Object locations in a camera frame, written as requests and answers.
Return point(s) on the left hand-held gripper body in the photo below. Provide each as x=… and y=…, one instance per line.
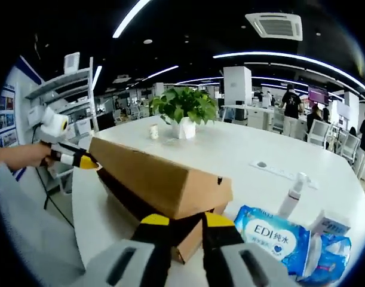
x=52, y=122

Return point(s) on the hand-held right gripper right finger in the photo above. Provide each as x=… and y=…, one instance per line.
x=230, y=263

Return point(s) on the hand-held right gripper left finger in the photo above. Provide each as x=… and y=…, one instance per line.
x=134, y=263

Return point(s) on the blue wet wipes pack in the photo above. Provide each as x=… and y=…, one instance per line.
x=269, y=239

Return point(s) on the brown cardboard shoe box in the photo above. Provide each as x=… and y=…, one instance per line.
x=158, y=179

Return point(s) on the small white carton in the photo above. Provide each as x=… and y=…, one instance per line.
x=333, y=224

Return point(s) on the person's left hand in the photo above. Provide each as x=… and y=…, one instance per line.
x=39, y=155

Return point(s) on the grey metal shelf rack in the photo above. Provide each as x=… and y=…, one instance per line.
x=65, y=86

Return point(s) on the white paper cup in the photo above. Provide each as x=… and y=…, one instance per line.
x=154, y=132

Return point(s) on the white table outlet panel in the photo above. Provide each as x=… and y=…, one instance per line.
x=277, y=172

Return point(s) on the green potted plant white pot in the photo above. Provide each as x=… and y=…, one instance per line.
x=185, y=104

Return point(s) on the short ceiling light strip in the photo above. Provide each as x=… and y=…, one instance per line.
x=130, y=19

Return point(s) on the white office desk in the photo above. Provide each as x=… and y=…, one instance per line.
x=254, y=115

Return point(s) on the white office chair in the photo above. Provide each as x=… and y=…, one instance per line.
x=319, y=133
x=349, y=148

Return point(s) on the long curved ceiling light strip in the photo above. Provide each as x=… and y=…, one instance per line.
x=289, y=56

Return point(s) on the white ceiling air conditioner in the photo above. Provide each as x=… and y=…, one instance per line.
x=274, y=27

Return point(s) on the wall posters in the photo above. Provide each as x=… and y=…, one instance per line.
x=4, y=116

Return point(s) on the purple wall screen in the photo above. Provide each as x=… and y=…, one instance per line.
x=318, y=95

